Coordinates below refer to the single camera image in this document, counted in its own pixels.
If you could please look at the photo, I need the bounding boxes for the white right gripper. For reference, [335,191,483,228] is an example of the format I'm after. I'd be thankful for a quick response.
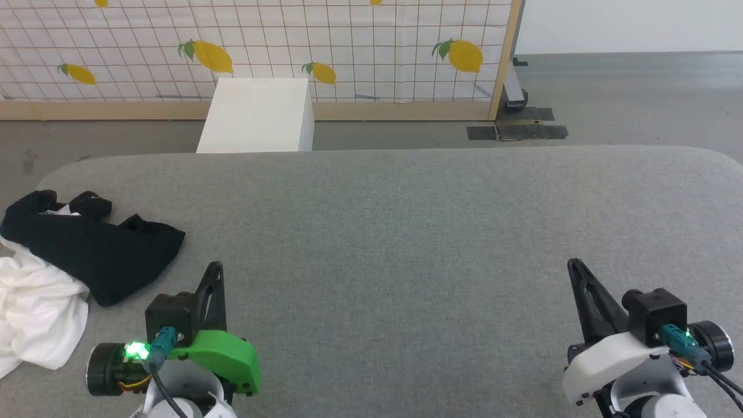
[561,259,735,407]

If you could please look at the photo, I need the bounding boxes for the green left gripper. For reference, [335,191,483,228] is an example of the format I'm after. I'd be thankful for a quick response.
[86,262,262,397]

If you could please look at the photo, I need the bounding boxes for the black garment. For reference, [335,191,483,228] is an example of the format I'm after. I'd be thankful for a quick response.
[0,189,187,308]

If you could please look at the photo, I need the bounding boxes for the white garment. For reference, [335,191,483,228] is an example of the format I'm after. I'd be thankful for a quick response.
[0,204,91,379]

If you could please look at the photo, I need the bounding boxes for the wide black floor tape patch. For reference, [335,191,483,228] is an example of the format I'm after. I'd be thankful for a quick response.
[467,124,569,142]

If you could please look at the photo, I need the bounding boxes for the white rectangular box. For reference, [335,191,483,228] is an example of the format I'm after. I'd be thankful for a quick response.
[196,77,316,154]

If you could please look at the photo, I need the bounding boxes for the grey fabric sofa seat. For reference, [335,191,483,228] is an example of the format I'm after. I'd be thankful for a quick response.
[0,145,743,418]

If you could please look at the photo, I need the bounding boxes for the lemon print partition screen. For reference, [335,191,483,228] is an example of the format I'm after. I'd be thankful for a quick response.
[0,0,526,122]

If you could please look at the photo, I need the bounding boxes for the white rolling partition panel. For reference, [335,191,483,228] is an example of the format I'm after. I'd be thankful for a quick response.
[503,0,743,112]

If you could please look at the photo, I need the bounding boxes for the left black cable teal plug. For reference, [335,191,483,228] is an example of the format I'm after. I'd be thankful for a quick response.
[148,326,189,418]

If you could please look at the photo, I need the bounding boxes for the black cable teal plug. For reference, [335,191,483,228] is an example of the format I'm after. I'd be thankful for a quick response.
[148,326,189,418]
[661,324,743,407]

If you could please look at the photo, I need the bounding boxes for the right black cable teal plug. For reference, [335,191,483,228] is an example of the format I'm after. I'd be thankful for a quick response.
[661,324,743,407]

